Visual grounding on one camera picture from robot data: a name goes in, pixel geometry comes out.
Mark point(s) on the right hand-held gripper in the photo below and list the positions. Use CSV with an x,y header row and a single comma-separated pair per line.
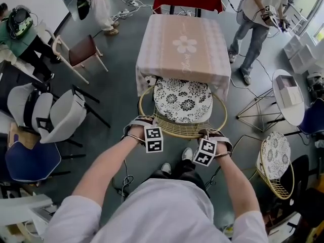
x,y
205,152

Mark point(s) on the person's white shirt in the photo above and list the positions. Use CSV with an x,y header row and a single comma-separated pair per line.
x,y
162,211

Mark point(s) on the person's left forearm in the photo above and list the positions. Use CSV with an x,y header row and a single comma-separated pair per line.
x,y
108,161

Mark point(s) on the grey shell chair black legs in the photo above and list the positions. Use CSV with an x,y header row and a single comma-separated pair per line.
x,y
65,115
17,102

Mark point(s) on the round white side table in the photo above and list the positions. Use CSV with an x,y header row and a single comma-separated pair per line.
x,y
291,113

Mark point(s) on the small white object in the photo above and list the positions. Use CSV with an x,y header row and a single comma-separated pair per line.
x,y
150,81

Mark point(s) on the person's white shoe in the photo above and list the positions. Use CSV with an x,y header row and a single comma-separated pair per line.
x,y
166,168
187,154

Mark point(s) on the person's right forearm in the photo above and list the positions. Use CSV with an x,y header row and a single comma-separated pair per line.
x,y
235,183

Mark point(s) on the brown cardboard piece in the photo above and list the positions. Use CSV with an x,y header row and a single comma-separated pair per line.
x,y
24,137

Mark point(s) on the blue shell chair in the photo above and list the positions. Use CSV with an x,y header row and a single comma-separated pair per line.
x,y
314,120
30,161

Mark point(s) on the person's black trousers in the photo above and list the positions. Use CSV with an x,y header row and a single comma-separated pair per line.
x,y
184,171

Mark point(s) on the black white floral seat cushion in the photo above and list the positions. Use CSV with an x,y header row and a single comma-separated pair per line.
x,y
182,100

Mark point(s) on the person's right white shoe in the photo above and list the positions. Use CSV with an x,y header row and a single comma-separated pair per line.
x,y
187,154

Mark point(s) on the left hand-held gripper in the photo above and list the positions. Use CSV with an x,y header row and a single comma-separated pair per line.
x,y
153,140

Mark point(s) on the pink cloth covered table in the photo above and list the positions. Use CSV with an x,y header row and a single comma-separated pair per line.
x,y
177,44

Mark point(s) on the green black headset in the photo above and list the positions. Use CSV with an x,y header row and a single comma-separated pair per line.
x,y
20,23

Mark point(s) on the white cardboard box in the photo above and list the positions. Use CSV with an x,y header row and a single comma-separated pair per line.
x,y
289,92

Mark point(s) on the white furniture piece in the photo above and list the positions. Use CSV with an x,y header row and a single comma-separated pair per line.
x,y
22,206

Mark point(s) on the person's left white shoe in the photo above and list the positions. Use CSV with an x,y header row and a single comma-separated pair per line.
x,y
166,168

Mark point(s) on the wooden chair with brown seat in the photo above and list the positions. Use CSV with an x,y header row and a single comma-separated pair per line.
x,y
82,50

